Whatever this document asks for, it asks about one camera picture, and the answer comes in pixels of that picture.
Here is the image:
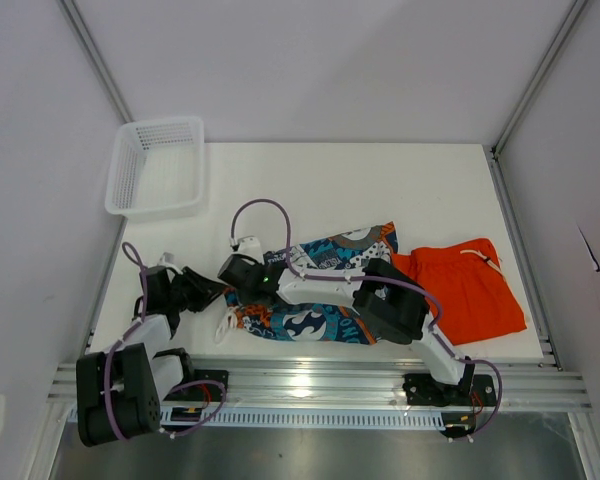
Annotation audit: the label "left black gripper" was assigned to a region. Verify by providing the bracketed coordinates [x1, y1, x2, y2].
[167, 266, 226, 313]

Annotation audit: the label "colourful patterned shorts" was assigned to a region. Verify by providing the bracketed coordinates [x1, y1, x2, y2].
[214, 222, 398, 345]

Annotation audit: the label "white plastic basket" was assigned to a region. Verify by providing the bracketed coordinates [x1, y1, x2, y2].
[104, 116, 208, 222]

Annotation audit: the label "orange shorts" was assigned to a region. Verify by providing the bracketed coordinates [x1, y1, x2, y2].
[392, 238, 526, 345]

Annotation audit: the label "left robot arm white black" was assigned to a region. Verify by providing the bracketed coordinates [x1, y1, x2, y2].
[76, 266, 228, 447]

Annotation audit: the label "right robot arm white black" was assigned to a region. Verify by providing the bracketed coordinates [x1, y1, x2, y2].
[218, 253, 474, 405]

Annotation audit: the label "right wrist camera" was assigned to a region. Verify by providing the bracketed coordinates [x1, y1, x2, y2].
[231, 236, 264, 263]

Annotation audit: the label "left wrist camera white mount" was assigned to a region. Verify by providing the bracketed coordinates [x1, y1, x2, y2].
[158, 252, 183, 275]

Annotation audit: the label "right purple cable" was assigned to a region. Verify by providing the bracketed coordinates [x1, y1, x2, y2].
[228, 198, 504, 444]

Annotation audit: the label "left aluminium side rail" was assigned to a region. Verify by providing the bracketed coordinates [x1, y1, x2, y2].
[78, 217, 127, 356]

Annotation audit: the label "aluminium side rail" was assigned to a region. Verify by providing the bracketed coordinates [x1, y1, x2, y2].
[483, 146, 563, 372]
[78, 217, 127, 356]

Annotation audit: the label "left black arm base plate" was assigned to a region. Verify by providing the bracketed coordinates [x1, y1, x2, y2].
[177, 369, 229, 403]

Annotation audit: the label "slotted white cable duct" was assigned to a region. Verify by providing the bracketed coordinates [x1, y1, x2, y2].
[67, 407, 446, 430]

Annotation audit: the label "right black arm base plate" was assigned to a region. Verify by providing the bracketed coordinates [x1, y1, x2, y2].
[402, 373, 497, 407]

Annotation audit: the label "left aluminium frame post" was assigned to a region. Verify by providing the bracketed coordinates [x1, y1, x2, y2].
[56, 0, 133, 124]

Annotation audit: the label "aluminium frame post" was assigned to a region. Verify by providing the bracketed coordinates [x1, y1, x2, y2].
[56, 0, 133, 124]
[491, 0, 592, 161]

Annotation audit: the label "right aluminium side rail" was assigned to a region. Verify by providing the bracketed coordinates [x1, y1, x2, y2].
[483, 146, 563, 372]

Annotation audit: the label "aluminium rail beam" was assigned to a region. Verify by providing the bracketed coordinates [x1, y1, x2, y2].
[47, 354, 592, 412]

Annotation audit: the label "right aluminium frame post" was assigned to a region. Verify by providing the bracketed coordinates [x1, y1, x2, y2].
[491, 0, 592, 161]

